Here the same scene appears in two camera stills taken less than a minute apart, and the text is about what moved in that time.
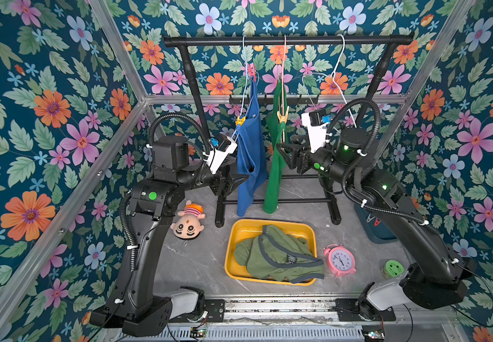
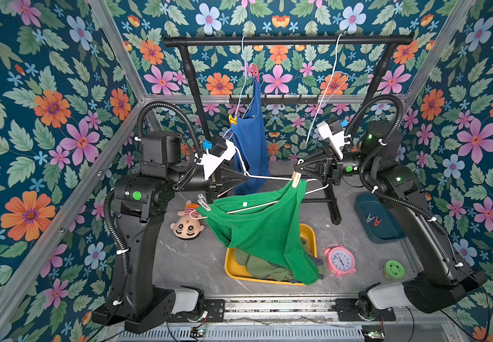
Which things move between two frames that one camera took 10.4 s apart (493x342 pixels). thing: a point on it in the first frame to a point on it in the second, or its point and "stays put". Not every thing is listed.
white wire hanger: [284, 78] to [193, 212]
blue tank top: [253, 156] stays put
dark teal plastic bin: [377, 230] stays put
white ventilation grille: [262, 333] stays put
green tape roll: [392, 268] stays put
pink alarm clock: [340, 260] stays put
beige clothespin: [283, 118] to [296, 179]
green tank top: [276, 130] to [271, 222]
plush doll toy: [189, 224] stays put
